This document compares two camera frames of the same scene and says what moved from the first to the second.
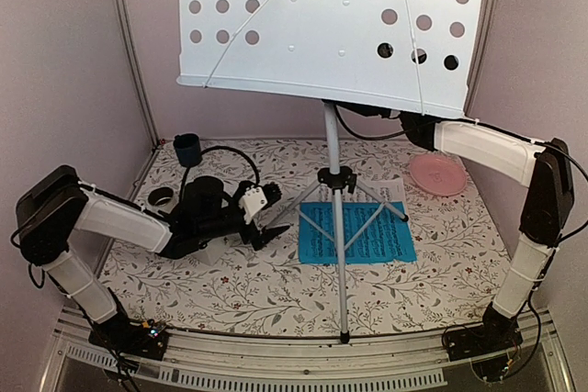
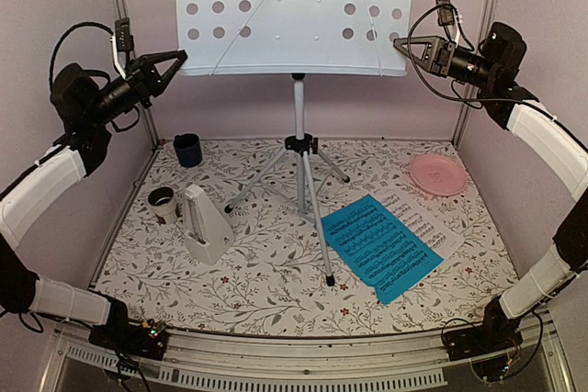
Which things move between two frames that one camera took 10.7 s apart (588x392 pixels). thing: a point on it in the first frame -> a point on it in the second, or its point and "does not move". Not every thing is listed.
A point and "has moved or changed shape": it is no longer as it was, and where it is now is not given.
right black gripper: (370, 109) -> (443, 54)
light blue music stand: (396, 29) has moved or changed shape
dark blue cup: (188, 149) does not move
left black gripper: (252, 236) -> (145, 77)
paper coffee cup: (163, 198) does not move
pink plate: (437, 173) does not move
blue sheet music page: (387, 239) -> (379, 247)
